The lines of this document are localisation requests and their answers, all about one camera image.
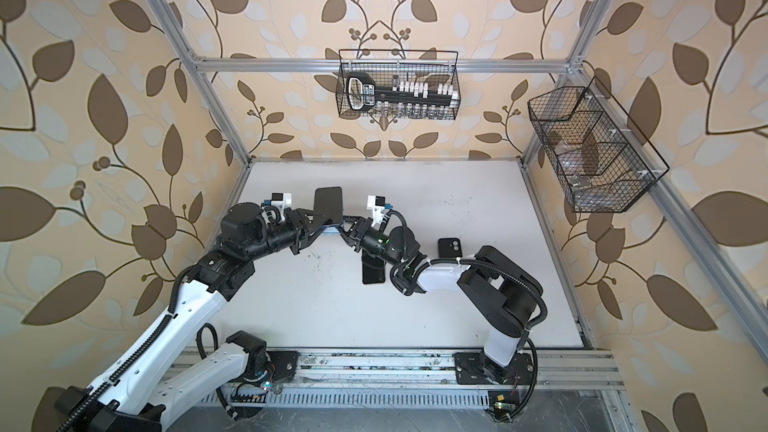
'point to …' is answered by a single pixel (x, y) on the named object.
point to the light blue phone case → (330, 231)
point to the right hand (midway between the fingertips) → (328, 222)
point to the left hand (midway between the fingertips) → (332, 216)
